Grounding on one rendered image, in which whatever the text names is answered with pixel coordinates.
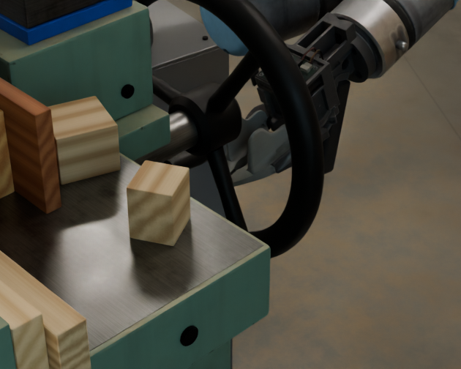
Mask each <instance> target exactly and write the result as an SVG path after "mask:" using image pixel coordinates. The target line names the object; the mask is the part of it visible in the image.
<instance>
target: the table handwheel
mask: <svg viewBox="0 0 461 369"><path fill-rule="evenodd" d="M187 1H191V2H192V3H195V4H197V5H199V6H201V7H203V8H205V9H206V10H208V11H209V12H211V13H212V14H213V15H215V16H216V17H218V18H219V19H220V20H221V21H222V22H223V23H224V24H225V25H226V26H228V27H229V28H230V29H231V30H232V31H233V32H234V33H235V34H236V36H237V37H238V38H239V39H240V40H241V41H242V42H243V43H244V45H245V46H246V47H247V49H248V52H247V53H246V55H245V56H244V58H243V59H242V60H241V61H240V62H239V64H238V65H237V66H236V68H235V69H234V70H233V72H232V73H231V74H230V75H229V76H228V77H227V78H226V80H225V81H224V82H223V83H222V84H221V85H220V84H218V83H215V82H208V83H205V84H203V85H200V86H198V87H196V88H194V89H192V90H189V91H188V92H185V93H183V92H180V91H179V90H178V89H176V88H174V87H173V86H171V85H170V84H169V83H166V82H165V81H164V80H162V79H160V78H158V77H157V76H156V75H154V74H153V73H152V83H153V94H155V95H156V96H158V97H159V98H160V99H161V100H163V101H164V102H165V103H167V104H168V105H169V109H168V113H169V115H170V143H168V144H166V145H164V146H162V147H160V148H158V149H156V150H154V151H153V152H150V153H148V154H146V155H144V156H142V157H140V158H138V159H137V160H134V162H136V163H137V164H139V165H142V164H143V162H144V161H145V160H148V161H153V162H158V163H162V162H164V161H166V160H168V159H170V158H171V157H173V156H175V155H177V154H179V153H181V152H183V151H186V152H189V153H190V154H192V155H195V156H198V157H201V156H204V155H206V157H207V160H208V161H209V165H210V168H211V172H212V174H213V177H214V181H215V183H216V186H217V189H218V192H219V194H220V198H221V201H222V205H223V209H224V211H225V216H226V219H227V220H229V221H231V222H232V223H234V224H235V225H237V226H238V227H240V228H242V229H243V230H245V231H246V232H248V233H249V234H252V235H253V236H254V237H256V238H258V239H259V240H260V241H262V242H264V243H266V244H267V245H268V246H269V247H270V248H271V258H273V257H277V256H279V255H282V254H283V253H285V252H287V251H288V250H290V249H291V248H292V247H294V246H295V245H296V244H297V243H298V242H299V241H300V240H301V239H302V238H303V237H304V235H305V234H306V233H307V232H308V230H309V228H310V226H311V225H312V223H313V220H314V219H315V216H316V214H317V212H318V208H319V206H320V202H321V197H322V193H323V181H324V153H323V140H322V135H321V128H320V124H319V121H318V115H317V113H316V110H315V106H314V103H313V101H312V97H311V94H310V91H309V89H308V87H307V84H306V82H305V79H304V77H303V75H302V73H301V70H300V69H299V66H298V64H297V63H296V61H295V59H294V57H293V56H292V54H291V52H290V51H289V49H288V47H287V45H286V44H285V43H284V41H283V40H282V38H281V36H280V35H279V34H278V33H277V31H276V30H275V28H274V27H273V26H272V25H271V24H270V22H269V21H268V20H267V19H266V17H265V16H264V15H263V14H262V13H261V12H260V11H259V10H258V9H257V8H256V7H255V6H254V5H253V4H252V3H251V2H250V1H249V0H187ZM259 68H261V69H262V71H263V73H264V75H265V76H266V79H267V81H268V82H269V84H270V86H271V89H272V91H273V92H274V95H275V97H276V99H277V102H278V105H279V107H280V110H281V113H282V117H283V119H284V122H285V127H286V130H287V134H288V140H289V144H290V149H291V163H292V180H291V190H290V194H289V197H288V201H287V204H286V206H285V209H284V211H283V213H282V214H281V216H280V217H279V218H278V220H277V221H276V222H275V223H274V224H273V225H271V226H269V227H268V228H265V229H263V230H261V231H248V230H247V226H246V223H245V220H244V216H243V214H242V211H241V207H240V205H239V201H238V198H237V195H236V191H235V189H234V186H233V181H232V178H231V173H230V170H229V167H228V162H227V160H226V156H225V152H224V149H223V146H224V145H226V144H228V143H230V142H231V141H234V140H235V139H237V138H238V136H239V134H240V132H241V122H242V117H241V109H240V107H239V104H238V102H237V100H236V98H235V96H236V95H237V94H238V93H239V92H240V90H241V89H242V87H243V86H244V85H245V83H246V82H248V80H249V79H251V77H252V76H253V75H254V74H255V73H256V72H257V71H258V69H259Z"/></svg>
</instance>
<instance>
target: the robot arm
mask: <svg viewBox="0 0 461 369"><path fill-rule="evenodd" d="M249 1H250V2H251V3H252V4H253V5H254V6H255V7H256V8H257V9H258V10H259V11H260V12H261V13H262V14H263V15H264V16H265V17H266V19H267V20H268V21H269V22H270V24H271V25H272V26H273V27H274V28H275V30H276V31H277V33H278V34H279V35H280V36H281V38H282V40H283V41H286V40H289V39H291V38H294V37H297V36H299V35H301V34H304V33H305V34H304V35H303V36H302V37H301V38H300V39H299V40H297V41H296V42H295V43H294V44H293V45H289V44H287V43H286V42H285V44H286V45H287V47H288V49H289V51H290V52H291V54H292V56H293V57H294V59H295V61H296V63H297V64H298V66H299V69H300V70H301V73H302V75H303V77H304V79H305V82H306V84H307V87H308V89H309V91H310V94H311V97H312V101H313V103H314V106H315V110H316V113H317V115H318V121H319V124H320V128H321V135H322V140H323V153H324V174H327V173H329V172H331V171H332V170H333V169H334V163H335V159H336V155H337V148H338V144H339V140H340V133H341V129H342V122H343V118H344V114H345V107H346V103H347V99H348V92H349V88H350V84H351V82H350V81H352V82H354V83H363V82H365V81H366V80H367V79H368V78H373V79H376V78H380V77H382V76H383V75H384V74H385V73H386V72H387V71H388V70H389V69H390V68H391V67H392V66H393V65H394V64H395V63H396V62H397V61H398V60H399V59H400V58H401V57H402V56H403V55H404V54H405V53H406V52H407V51H408V50H409V49H410V48H412V47H413V46H414V45H415V44H416V43H417V42H418V41H419V40H420V39H421V38H422V37H423V36H424V35H425V34H426V33H427V32H428V31H429V30H430V29H431V28H432V27H433V26H434V25H435V24H436V23H437V22H438V21H439V20H440V19H441V18H442V17H443V16H444V15H445V14H446V13H447V12H448V11H449V10H452V9H454V8H455V6H456V3H457V2H458V1H459V0H249ZM200 14H201V17H202V20H203V24H204V26H205V27H206V30H207V32H208V33H209V36H210V37H211V38H212V39H213V41H214V42H215V43H216V44H217V46H218V47H220V48H221V49H222V50H223V51H224V52H226V53H228V54H230V55H233V56H245V55H246V53H247V52H248V49H247V47H246V46H245V45H244V43H243V42H242V41H241V40H240V39H239V38H238V37H237V36H236V34H235V33H234V32H233V31H232V30H231V29H230V28H229V27H228V26H226V25H225V24H224V23H223V22H222V21H221V20H220V19H219V18H218V17H216V16H215V15H213V14H212V13H211V12H209V11H208V10H206V9H205V8H203V7H201V6H200ZM346 79H347V80H346ZM251 81H252V85H253V86H256V85H258V88H257V90H258V94H259V97H260V99H261V102H262V103H263V104H261V105H257V106H255V107H254V108H253V109H252V110H251V111H250V112H249V113H248V115H247V117H246V118H245V119H243V118H242V122H241V132H240V134H239V136H238V138H237V139H235V140H234V141H231V142H230V143H227V144H226V152H227V153H226V154H225V156H226V160H227V162H228V167H229V170H230V175H231V178H232V181H233V186H234V187H235V186H238V185H243V184H246V183H249V182H254V181H257V180H259V179H263V178H265V177H267V176H270V175H272V174H274V173H277V174H278V173H280V172H282V171H284V170H286V169H288V168H290V167H292V163H291V149H290V144H289V140H288V134H287V130H286V127H285V122H284V119H283V117H282V113H281V110H280V107H279V105H278V102H277V99H276V97H275V95H274V92H273V91H272V89H271V86H270V84H269V82H268V81H267V79H266V76H265V75H264V73H263V71H262V70H261V71H260V72H259V70H258V71H257V72H256V73H255V74H254V75H253V76H252V77H251ZM270 128H271V130H272V131H273V132H272V133H270V132H269V130H270Z"/></svg>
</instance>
